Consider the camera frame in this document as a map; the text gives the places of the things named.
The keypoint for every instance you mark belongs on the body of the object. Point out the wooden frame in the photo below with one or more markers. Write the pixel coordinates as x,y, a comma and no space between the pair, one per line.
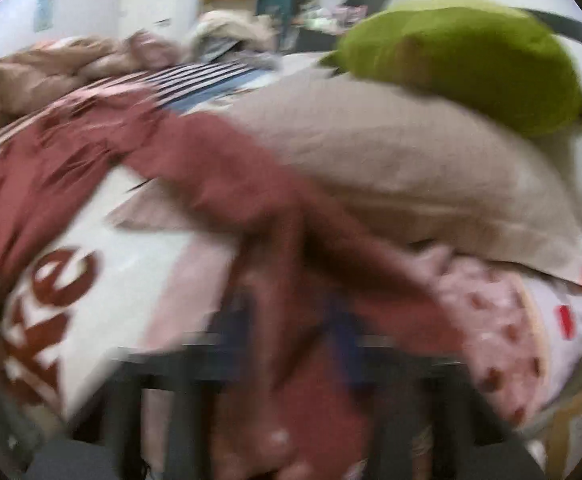
571,420

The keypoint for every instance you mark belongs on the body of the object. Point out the blue wall poster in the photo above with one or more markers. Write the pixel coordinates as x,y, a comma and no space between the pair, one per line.
44,14

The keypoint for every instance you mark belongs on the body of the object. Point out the brown crumpled blanket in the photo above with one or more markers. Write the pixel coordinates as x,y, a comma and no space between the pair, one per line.
46,72

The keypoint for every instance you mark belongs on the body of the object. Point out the beige pillow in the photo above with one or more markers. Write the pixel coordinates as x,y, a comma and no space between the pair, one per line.
396,160

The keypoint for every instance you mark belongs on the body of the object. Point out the green plush toy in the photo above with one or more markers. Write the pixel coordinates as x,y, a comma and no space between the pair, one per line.
471,60

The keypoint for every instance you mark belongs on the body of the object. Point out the maroon red garment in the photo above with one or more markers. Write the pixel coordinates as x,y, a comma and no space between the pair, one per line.
211,170

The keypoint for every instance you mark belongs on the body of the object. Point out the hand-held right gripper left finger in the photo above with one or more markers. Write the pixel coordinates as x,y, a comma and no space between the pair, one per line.
228,327

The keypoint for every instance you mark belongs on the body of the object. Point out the cream clothes heap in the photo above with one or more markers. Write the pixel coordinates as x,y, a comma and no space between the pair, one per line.
231,30

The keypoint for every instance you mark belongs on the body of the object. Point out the pink strawberry print cushion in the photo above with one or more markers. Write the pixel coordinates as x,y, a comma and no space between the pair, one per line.
496,330

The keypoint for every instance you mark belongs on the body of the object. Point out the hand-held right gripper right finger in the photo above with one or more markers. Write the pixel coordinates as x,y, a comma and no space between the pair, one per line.
342,327

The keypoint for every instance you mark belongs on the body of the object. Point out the white plush with red tag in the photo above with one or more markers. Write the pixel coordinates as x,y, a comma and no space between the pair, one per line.
566,320

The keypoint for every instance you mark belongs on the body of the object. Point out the white cushion with red letters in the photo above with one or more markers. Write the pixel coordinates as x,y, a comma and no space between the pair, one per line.
121,270

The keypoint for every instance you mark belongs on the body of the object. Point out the black and white striped cloth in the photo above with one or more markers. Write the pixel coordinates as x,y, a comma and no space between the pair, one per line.
206,82

